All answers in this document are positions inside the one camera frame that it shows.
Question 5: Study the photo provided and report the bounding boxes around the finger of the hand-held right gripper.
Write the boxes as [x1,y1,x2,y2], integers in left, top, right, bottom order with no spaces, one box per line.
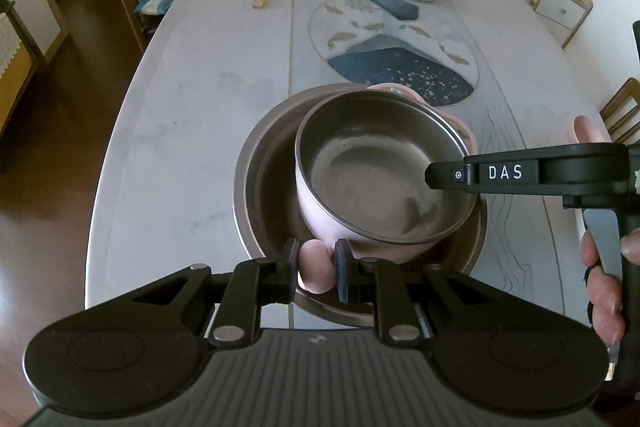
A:
[424,157,469,194]

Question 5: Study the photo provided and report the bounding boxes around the pink pot with steel interior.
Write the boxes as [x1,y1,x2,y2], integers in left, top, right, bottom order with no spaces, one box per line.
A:
[293,89,480,296]

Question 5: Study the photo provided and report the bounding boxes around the patterned table runner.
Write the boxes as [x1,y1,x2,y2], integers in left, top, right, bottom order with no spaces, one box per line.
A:
[287,0,568,333]

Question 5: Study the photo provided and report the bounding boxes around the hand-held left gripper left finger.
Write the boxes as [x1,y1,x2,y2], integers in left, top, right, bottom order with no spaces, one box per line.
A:
[132,240,300,349]

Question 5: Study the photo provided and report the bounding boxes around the light wooden chair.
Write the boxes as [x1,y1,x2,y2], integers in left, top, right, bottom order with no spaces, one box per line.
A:
[599,77,640,144]

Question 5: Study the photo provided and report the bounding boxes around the person's right hand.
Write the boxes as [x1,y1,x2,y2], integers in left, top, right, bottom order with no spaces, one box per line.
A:
[573,115,640,349]

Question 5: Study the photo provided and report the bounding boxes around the white lace cloth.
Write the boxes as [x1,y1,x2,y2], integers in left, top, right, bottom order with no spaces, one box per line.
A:
[0,13,25,78]

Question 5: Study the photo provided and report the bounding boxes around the stainless steel bowl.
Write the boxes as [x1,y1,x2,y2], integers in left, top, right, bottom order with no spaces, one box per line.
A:
[232,82,489,316]

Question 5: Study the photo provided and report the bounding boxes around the low wooden cabinet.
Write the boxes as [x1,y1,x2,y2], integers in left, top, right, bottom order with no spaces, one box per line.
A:
[0,0,49,134]

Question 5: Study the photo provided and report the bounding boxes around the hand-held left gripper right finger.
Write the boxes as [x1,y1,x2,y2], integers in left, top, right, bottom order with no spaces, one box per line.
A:
[335,239,507,349]

